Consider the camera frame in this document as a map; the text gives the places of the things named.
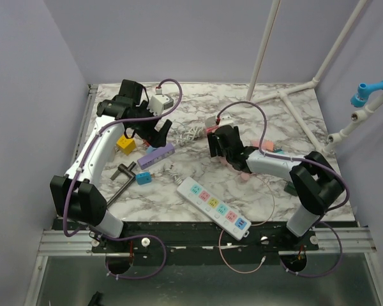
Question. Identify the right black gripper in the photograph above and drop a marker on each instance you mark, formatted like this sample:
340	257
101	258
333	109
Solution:
212	141

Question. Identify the dark green cube socket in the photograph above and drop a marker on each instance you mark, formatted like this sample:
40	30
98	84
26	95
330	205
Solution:
289	188

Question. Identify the teal plug adapter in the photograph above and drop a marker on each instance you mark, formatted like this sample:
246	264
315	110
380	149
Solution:
278	151

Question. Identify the white power strip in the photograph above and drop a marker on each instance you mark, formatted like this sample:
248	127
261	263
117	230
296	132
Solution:
223	215

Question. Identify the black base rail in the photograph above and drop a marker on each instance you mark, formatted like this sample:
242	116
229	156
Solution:
182	232

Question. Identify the aluminium extrusion rail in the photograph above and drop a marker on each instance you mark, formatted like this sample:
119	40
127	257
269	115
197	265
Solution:
321	240

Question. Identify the white pvc pipe frame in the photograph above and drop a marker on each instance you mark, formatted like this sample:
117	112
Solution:
299	36

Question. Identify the blue pipe fitting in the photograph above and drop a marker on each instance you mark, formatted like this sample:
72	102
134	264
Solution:
361	97

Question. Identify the pink cube socket adapter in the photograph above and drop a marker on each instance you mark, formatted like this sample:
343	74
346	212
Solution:
266	145

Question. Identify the blue cube socket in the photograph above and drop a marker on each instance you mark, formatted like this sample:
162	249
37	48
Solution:
143	178

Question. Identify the purple usb power strip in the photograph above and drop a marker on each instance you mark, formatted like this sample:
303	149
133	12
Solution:
156	156

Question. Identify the light blue usb charger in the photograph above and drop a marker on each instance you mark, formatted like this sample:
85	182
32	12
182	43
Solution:
150	149

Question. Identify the pink round plug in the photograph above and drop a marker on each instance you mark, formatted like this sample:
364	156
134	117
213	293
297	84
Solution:
244	177

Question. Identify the yellow cube socket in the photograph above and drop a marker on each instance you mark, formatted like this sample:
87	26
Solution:
126	145

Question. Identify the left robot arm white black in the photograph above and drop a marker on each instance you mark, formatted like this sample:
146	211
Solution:
75	194

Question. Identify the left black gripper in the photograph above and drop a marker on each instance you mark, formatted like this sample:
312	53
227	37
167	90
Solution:
156	138

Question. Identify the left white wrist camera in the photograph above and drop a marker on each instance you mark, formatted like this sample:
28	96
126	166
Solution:
160	102

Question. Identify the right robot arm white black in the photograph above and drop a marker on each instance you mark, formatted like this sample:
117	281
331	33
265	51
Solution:
317	185

